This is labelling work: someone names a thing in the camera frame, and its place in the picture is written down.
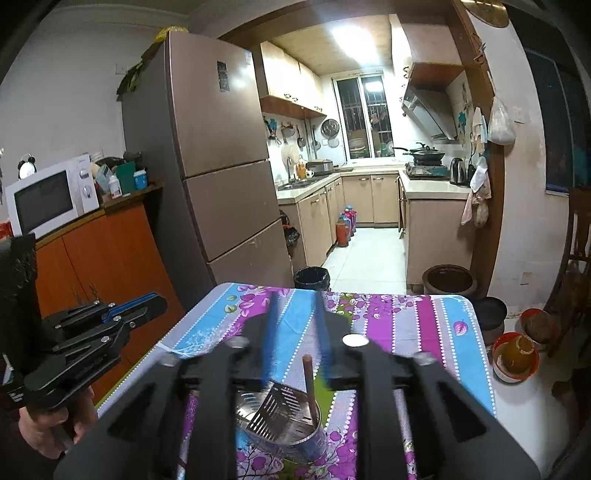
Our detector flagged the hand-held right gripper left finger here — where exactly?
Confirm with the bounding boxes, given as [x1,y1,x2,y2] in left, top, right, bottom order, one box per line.
[54,290,280,480]

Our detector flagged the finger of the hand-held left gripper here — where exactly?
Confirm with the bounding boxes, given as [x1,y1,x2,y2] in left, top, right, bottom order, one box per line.
[41,292,168,330]
[23,316,151,411]

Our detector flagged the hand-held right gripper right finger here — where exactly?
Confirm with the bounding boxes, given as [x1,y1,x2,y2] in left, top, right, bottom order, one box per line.
[314,290,541,480]

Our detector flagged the wooden utensil handle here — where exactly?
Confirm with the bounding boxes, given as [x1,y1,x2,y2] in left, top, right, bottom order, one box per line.
[302,354,320,425]

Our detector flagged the slotted steel spatula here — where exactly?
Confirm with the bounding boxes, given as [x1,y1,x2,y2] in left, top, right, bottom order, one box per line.
[247,381,296,437]

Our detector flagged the stainless steel pot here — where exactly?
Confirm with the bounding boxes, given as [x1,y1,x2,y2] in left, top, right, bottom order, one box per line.
[233,388,328,462]

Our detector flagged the person's left forearm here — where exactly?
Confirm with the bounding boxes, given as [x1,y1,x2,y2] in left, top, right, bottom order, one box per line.
[0,406,63,480]

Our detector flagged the person's left hand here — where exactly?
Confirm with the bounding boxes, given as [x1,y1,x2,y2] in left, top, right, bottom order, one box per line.
[18,385,99,459]

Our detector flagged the black trash bin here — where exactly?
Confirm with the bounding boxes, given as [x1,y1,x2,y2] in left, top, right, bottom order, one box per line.
[294,266,331,291]

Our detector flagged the orange wooden cabinet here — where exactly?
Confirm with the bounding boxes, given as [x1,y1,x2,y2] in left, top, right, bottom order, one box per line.
[34,182,185,407]

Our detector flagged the white microwave oven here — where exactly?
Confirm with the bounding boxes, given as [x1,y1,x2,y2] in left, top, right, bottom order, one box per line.
[4,154,100,238]

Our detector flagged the floral striped tablecloth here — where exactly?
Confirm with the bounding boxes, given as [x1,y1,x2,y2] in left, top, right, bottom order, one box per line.
[95,282,497,480]

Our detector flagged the beige sink base cabinets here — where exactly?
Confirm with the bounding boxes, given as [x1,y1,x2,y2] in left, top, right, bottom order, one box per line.
[277,173,345,268]

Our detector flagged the green box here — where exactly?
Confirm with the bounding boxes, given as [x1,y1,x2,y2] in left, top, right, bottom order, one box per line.
[115,161,137,195]

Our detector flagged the brown ceramic jar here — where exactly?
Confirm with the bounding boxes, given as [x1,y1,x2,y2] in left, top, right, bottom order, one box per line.
[422,264,476,296]

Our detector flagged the beige window base cabinets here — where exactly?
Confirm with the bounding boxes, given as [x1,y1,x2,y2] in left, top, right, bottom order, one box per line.
[342,173,400,227]

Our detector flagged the beige stove base cabinets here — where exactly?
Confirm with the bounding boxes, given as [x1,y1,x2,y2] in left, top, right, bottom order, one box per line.
[398,171,476,287]

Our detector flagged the brown refrigerator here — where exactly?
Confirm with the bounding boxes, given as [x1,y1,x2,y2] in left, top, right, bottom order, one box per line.
[121,30,289,296]

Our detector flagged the gas stove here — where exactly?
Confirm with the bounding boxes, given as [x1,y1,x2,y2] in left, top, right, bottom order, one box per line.
[404,162,451,180]

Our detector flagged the red basin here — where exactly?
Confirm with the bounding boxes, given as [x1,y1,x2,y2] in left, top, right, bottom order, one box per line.
[491,332,540,384]

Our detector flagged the hanging cloth rags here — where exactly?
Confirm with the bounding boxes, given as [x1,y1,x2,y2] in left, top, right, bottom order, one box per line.
[462,157,491,227]

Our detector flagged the black wok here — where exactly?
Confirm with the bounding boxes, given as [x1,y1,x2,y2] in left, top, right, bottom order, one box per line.
[393,143,446,164]

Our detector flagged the kitchen window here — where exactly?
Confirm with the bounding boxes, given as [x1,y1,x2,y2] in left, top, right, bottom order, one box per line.
[332,74,393,160]

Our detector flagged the range hood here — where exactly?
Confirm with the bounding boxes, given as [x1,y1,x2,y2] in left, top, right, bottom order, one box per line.
[401,62,465,141]

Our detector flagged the white plastic bag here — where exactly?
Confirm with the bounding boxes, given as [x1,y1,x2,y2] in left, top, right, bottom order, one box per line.
[488,97,517,145]

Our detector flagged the wooden chair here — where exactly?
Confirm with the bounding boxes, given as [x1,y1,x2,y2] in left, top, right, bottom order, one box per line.
[545,187,591,356]

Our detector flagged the yellow bag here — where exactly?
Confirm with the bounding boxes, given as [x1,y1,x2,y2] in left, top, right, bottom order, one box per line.
[154,25,188,43]

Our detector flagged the dark window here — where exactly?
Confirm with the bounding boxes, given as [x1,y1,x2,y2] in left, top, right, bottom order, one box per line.
[526,46,588,195]

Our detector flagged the round woven tray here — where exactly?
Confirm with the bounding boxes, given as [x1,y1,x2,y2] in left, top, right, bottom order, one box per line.
[471,0,509,28]

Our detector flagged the beige wall cabinets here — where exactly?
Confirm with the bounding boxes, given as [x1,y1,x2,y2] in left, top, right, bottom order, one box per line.
[260,41,328,121]

